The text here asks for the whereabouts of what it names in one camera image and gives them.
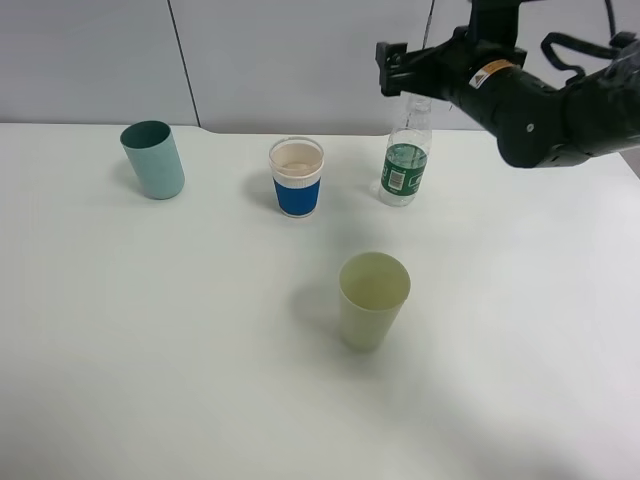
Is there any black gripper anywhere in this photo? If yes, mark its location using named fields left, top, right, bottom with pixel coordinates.
left=375, top=27, right=525, bottom=106

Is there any paper cup with blue sleeve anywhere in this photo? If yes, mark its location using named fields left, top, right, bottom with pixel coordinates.
left=269, top=136, right=324, bottom=218

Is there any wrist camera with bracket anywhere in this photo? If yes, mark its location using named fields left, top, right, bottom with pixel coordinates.
left=467, top=0, right=522, bottom=47

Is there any pale green plastic cup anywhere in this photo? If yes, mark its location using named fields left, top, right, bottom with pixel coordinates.
left=338, top=252, right=411, bottom=352

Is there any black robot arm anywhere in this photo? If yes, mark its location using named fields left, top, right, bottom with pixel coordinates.
left=376, top=27, right=639, bottom=169

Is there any teal plastic cup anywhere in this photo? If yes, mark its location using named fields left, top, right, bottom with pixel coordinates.
left=120, top=120, right=185, bottom=200

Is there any clear water bottle green label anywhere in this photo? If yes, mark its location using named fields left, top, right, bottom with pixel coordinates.
left=379, top=94, right=432, bottom=207

